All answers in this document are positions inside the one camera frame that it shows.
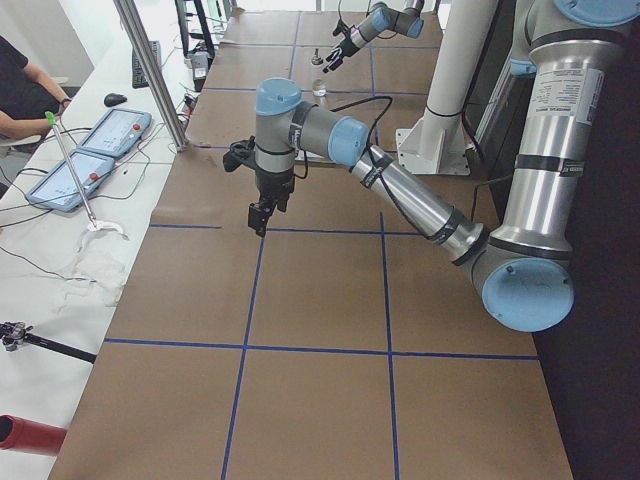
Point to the black tripod leg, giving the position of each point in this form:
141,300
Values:
15,335

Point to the black computer mouse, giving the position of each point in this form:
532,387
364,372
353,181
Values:
114,99

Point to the lower blue teach pendant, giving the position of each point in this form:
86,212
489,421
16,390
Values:
58,191

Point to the white support column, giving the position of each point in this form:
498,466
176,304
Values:
468,24

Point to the upper blue teach pendant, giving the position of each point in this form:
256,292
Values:
116,132

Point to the green tipped metal rod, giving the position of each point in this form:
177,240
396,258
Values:
51,118

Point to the blue teach pendant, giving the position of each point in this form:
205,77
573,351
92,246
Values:
116,132
58,191

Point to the seated person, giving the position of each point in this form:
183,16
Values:
27,93

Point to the clear glass sauce bottle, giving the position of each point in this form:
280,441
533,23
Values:
318,85

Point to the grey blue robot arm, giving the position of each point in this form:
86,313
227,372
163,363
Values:
381,18
518,269

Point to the aluminium frame post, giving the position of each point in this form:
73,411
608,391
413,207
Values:
136,32

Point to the red cylinder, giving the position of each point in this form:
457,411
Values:
27,436

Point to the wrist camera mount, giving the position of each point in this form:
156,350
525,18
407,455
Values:
241,153
341,28

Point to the crumpled white paper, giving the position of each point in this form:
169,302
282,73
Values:
94,267

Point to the white column base plate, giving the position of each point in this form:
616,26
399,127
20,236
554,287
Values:
433,146

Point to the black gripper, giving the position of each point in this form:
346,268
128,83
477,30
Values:
344,51
273,185

